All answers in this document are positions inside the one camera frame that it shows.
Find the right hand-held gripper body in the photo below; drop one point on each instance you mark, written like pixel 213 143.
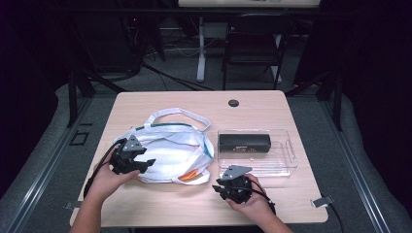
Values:
pixel 239 191

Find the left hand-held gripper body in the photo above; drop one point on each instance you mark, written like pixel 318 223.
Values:
pixel 124 161

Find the white tote bag teal patches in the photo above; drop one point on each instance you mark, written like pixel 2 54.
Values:
pixel 175 155

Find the clear plastic container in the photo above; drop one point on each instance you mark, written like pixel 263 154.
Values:
pixel 259 165

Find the black rectangular box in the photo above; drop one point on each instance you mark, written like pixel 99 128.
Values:
pixel 244 142

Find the person's right hand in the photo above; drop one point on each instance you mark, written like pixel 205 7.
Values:
pixel 256 207

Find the person's left hand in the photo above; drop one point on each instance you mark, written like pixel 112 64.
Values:
pixel 103 184

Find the metal table clamp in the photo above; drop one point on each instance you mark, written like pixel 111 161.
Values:
pixel 73 205
pixel 321 201

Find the round table grommet hole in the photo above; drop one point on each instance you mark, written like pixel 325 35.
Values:
pixel 233 103

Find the black metal stand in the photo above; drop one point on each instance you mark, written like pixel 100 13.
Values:
pixel 338 103
pixel 73 97

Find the white desk leg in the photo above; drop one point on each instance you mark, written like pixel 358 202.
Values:
pixel 278 71
pixel 201 58

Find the dark equipment cabinet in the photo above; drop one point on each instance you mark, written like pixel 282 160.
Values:
pixel 113 42

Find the black folding chair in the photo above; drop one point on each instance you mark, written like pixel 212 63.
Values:
pixel 252 48

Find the metal floor rail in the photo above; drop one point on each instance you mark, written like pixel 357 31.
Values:
pixel 356 174
pixel 42 174

